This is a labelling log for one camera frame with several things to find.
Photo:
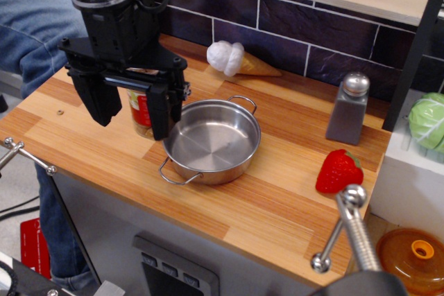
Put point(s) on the clear almond jar red label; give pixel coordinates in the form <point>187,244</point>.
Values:
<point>140,113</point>

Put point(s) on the orange pot lid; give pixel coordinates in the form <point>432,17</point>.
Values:
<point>415,257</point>

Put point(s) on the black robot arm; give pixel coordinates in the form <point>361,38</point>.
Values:
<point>122,49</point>

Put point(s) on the grey oven control panel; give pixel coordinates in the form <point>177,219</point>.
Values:
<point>167,273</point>

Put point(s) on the person in blue jeans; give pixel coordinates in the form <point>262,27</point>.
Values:
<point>30,33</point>

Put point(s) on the stainless steel pot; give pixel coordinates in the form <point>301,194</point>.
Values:
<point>213,143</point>

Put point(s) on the black upright post right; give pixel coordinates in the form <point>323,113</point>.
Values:
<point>411,65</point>

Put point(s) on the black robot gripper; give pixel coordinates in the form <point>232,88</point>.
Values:
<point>122,46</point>

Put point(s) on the red toy strawberry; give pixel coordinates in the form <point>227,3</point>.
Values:
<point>340,169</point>

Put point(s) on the grey shaker silver cap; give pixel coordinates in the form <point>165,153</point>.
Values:
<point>347,117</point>

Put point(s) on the toy ice cream cone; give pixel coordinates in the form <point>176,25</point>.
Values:
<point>232,59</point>

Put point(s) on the red box on floor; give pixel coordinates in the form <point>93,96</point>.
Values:
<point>34,251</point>

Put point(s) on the green toy cabbage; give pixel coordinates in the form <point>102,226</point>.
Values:
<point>426,121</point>

